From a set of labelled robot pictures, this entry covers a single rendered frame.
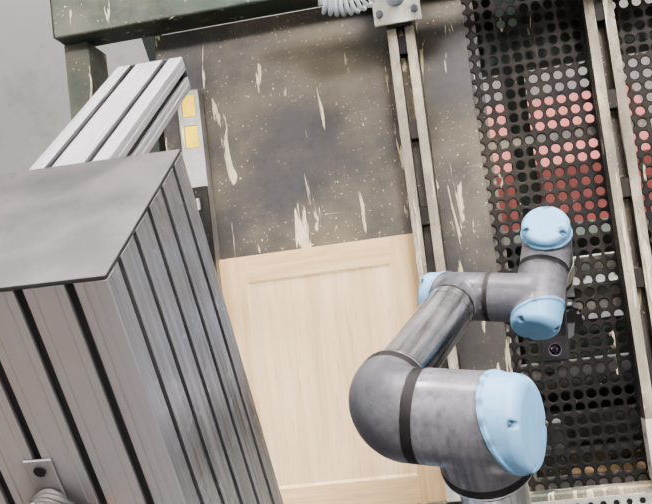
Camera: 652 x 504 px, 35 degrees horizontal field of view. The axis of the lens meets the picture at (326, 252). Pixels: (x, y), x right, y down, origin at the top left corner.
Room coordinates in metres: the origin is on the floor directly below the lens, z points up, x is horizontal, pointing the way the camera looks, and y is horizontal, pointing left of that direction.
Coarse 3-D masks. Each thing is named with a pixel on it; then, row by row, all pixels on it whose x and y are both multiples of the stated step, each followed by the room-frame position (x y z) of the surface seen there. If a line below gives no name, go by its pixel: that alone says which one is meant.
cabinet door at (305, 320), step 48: (384, 240) 1.95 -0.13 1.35; (240, 288) 1.98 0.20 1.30; (288, 288) 1.96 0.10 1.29; (336, 288) 1.93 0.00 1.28; (384, 288) 1.90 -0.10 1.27; (240, 336) 1.93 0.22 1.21; (288, 336) 1.90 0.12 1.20; (336, 336) 1.88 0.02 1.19; (384, 336) 1.85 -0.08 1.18; (288, 384) 1.85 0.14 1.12; (336, 384) 1.82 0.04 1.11; (288, 432) 1.79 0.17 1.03; (336, 432) 1.77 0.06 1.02; (288, 480) 1.74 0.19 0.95; (336, 480) 1.71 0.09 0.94; (384, 480) 1.69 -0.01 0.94; (432, 480) 1.66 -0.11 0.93
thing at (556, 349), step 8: (560, 328) 1.39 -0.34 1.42; (560, 336) 1.38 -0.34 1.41; (568, 336) 1.39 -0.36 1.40; (544, 344) 1.38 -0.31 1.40; (552, 344) 1.38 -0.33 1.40; (560, 344) 1.37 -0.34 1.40; (568, 344) 1.37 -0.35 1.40; (544, 352) 1.38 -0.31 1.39; (552, 352) 1.37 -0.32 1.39; (560, 352) 1.37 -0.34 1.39; (568, 352) 1.36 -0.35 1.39; (544, 360) 1.37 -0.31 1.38; (552, 360) 1.37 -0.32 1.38; (560, 360) 1.36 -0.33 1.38
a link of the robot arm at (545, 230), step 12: (528, 216) 1.38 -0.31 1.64; (540, 216) 1.37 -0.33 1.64; (552, 216) 1.36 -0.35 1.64; (564, 216) 1.36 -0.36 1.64; (528, 228) 1.36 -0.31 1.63; (540, 228) 1.35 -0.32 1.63; (552, 228) 1.35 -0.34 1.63; (564, 228) 1.34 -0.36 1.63; (528, 240) 1.35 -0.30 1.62; (540, 240) 1.33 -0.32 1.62; (552, 240) 1.33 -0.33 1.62; (564, 240) 1.34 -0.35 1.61; (528, 252) 1.35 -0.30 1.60; (540, 252) 1.33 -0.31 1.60; (552, 252) 1.33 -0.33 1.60; (564, 252) 1.34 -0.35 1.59
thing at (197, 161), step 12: (180, 108) 2.21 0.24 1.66; (180, 120) 2.20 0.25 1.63; (192, 120) 2.19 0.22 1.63; (204, 120) 2.21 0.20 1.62; (180, 132) 2.18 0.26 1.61; (204, 132) 2.19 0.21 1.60; (204, 144) 2.16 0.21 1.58; (192, 156) 2.15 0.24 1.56; (204, 156) 2.14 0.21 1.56; (192, 168) 2.13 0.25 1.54; (204, 168) 2.12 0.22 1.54; (192, 180) 2.12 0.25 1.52; (204, 180) 2.11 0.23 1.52; (216, 228) 2.08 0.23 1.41; (216, 240) 2.05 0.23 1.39; (216, 252) 2.03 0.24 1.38; (216, 264) 2.01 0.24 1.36
